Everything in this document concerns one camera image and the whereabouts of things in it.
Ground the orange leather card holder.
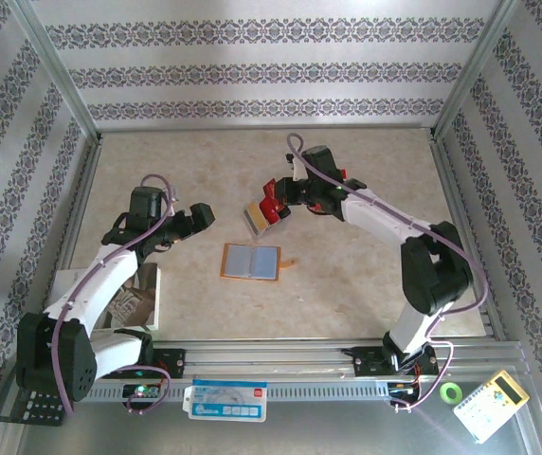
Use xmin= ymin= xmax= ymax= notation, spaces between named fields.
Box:
xmin=218 ymin=242 xmax=297 ymax=283

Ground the plain red card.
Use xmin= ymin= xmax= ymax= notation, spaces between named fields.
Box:
xmin=258 ymin=196 xmax=285 ymax=223

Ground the clear acrylic card stand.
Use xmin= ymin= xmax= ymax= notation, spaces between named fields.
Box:
xmin=244 ymin=196 xmax=294 ymax=238

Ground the gold card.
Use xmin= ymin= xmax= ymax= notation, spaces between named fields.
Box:
xmin=244 ymin=202 xmax=267 ymax=233

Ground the small circuit board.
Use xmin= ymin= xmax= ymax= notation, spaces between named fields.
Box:
xmin=122 ymin=383 xmax=162 ymax=404
xmin=387 ymin=378 xmax=419 ymax=400

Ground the blue white ruler set package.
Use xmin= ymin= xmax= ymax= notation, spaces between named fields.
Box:
xmin=183 ymin=377 xmax=268 ymax=424

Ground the black desk calculator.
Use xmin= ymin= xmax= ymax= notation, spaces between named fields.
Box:
xmin=0 ymin=378 xmax=71 ymax=427

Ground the green tape roll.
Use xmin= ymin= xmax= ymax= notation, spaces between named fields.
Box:
xmin=439 ymin=381 xmax=464 ymax=406

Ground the yellow and white calculator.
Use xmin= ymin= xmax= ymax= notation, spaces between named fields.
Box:
xmin=452 ymin=369 xmax=532 ymax=446

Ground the aluminium table end rail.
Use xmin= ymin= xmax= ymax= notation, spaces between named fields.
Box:
xmin=98 ymin=122 xmax=436 ymax=134

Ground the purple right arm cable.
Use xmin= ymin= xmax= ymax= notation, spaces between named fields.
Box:
xmin=285 ymin=133 xmax=490 ymax=413

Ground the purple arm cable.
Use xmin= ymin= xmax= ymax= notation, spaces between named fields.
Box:
xmin=285 ymin=133 xmax=490 ymax=413
xmin=52 ymin=173 xmax=180 ymax=419

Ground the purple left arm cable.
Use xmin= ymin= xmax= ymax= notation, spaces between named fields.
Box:
xmin=52 ymin=173 xmax=180 ymax=419

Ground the aluminium table side rail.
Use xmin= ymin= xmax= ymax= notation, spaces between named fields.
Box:
xmin=33 ymin=135 xmax=104 ymax=345
xmin=429 ymin=132 xmax=507 ymax=342

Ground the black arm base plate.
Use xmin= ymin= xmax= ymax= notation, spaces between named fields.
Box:
xmin=150 ymin=348 xmax=187 ymax=380
xmin=352 ymin=344 xmax=441 ymax=379

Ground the aluminium mounting rail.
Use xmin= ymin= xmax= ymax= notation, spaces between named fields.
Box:
xmin=17 ymin=338 xmax=523 ymax=380

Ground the slotted grey cable duct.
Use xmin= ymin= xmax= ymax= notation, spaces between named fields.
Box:
xmin=71 ymin=381 xmax=395 ymax=404

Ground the aluminium frame post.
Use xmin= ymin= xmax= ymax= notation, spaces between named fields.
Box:
xmin=433 ymin=0 xmax=529 ymax=141
xmin=8 ymin=0 xmax=102 ymax=141

